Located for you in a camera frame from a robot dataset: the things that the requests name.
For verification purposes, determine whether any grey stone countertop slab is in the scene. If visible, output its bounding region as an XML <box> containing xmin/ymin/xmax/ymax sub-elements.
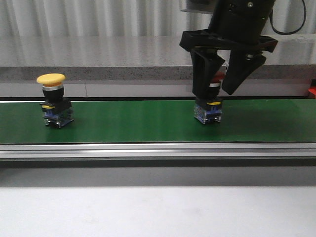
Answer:
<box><xmin>0</xmin><ymin>34</ymin><xmax>316</xmax><ymax>82</ymax></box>

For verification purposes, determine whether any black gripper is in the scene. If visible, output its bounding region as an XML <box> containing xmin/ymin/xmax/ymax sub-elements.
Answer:
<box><xmin>179</xmin><ymin>29</ymin><xmax>278</xmax><ymax>99</ymax></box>

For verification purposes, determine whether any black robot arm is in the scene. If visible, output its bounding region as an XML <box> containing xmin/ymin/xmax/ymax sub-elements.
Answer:
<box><xmin>180</xmin><ymin>0</ymin><xmax>277</xmax><ymax>100</ymax></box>

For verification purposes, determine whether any aluminium conveyor frame rail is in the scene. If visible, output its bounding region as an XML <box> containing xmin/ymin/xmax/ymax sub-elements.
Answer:
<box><xmin>0</xmin><ymin>142</ymin><xmax>316</xmax><ymax>168</ymax></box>

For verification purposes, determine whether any yellow mushroom push button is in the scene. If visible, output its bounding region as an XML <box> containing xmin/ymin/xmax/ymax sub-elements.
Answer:
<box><xmin>37</xmin><ymin>73</ymin><xmax>74</xmax><ymax>128</ymax></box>

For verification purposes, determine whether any green conveyor belt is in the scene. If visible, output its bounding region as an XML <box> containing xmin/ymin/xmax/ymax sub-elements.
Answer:
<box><xmin>0</xmin><ymin>99</ymin><xmax>316</xmax><ymax>144</ymax></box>

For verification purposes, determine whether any red orange plastic object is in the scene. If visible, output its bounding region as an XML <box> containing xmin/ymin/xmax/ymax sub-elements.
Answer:
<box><xmin>308</xmin><ymin>79</ymin><xmax>316</xmax><ymax>99</ymax></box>

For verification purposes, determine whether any red mushroom push button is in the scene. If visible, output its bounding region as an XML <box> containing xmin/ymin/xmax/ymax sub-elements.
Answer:
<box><xmin>194</xmin><ymin>72</ymin><xmax>225</xmax><ymax>124</ymax></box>

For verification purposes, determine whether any black cable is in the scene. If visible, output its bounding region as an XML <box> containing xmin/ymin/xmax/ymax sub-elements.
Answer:
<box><xmin>269</xmin><ymin>0</ymin><xmax>307</xmax><ymax>35</ymax></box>

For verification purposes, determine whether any white pleated curtain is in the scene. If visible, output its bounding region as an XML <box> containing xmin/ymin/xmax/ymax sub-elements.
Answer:
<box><xmin>0</xmin><ymin>0</ymin><xmax>316</xmax><ymax>38</ymax></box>

